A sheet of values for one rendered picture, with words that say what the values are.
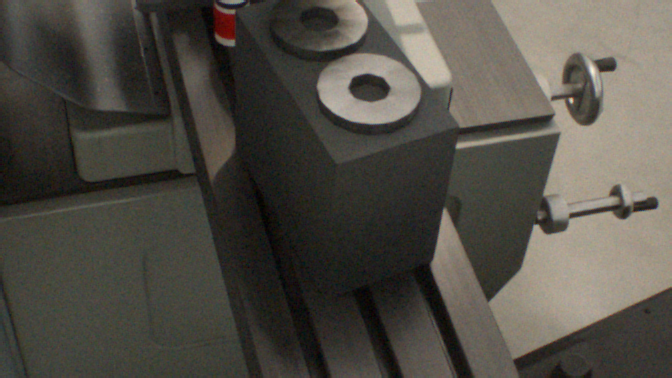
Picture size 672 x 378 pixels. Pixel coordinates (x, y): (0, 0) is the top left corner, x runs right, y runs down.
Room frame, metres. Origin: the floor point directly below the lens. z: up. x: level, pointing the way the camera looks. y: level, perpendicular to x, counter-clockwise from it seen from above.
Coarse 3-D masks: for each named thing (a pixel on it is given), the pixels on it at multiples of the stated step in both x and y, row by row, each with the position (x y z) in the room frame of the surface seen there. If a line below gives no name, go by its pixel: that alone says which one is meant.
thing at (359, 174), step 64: (320, 0) 0.82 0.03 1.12; (256, 64) 0.77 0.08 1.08; (320, 64) 0.75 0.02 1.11; (384, 64) 0.74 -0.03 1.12; (256, 128) 0.77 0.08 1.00; (320, 128) 0.67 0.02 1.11; (384, 128) 0.67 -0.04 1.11; (448, 128) 0.68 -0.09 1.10; (320, 192) 0.65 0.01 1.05; (384, 192) 0.65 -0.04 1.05; (320, 256) 0.64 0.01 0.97; (384, 256) 0.66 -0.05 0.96
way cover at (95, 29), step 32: (0, 0) 0.99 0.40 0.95; (32, 0) 1.04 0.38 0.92; (64, 0) 1.09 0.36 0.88; (96, 0) 1.12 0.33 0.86; (128, 0) 1.14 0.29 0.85; (0, 32) 0.93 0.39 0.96; (32, 32) 0.97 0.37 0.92; (64, 32) 1.02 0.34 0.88; (96, 32) 1.05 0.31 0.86; (128, 32) 1.07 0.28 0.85; (32, 64) 0.91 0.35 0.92; (64, 64) 0.96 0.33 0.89; (96, 64) 0.99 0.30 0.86; (128, 64) 1.01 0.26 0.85; (64, 96) 0.90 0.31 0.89; (96, 96) 0.93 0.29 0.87; (128, 96) 0.95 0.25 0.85; (160, 96) 0.96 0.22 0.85
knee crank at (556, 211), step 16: (624, 192) 1.18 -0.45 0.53; (640, 192) 1.20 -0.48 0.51; (544, 208) 1.14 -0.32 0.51; (560, 208) 1.13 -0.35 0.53; (576, 208) 1.15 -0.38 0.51; (592, 208) 1.16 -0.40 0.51; (608, 208) 1.16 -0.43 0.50; (624, 208) 1.16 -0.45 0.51; (640, 208) 1.19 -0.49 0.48; (656, 208) 1.19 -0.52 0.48; (544, 224) 1.13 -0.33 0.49; (560, 224) 1.12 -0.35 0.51
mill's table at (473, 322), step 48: (192, 48) 0.97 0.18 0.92; (192, 96) 0.89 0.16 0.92; (192, 144) 0.87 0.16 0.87; (240, 192) 0.76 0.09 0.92; (240, 240) 0.69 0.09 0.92; (288, 240) 0.70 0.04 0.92; (240, 288) 0.63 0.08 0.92; (288, 288) 0.66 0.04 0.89; (384, 288) 0.65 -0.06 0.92; (432, 288) 0.67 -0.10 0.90; (480, 288) 0.66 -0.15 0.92; (240, 336) 0.62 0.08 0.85; (288, 336) 0.58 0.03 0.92; (336, 336) 0.59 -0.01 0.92; (384, 336) 0.60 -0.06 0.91; (432, 336) 0.60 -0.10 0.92; (480, 336) 0.60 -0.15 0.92
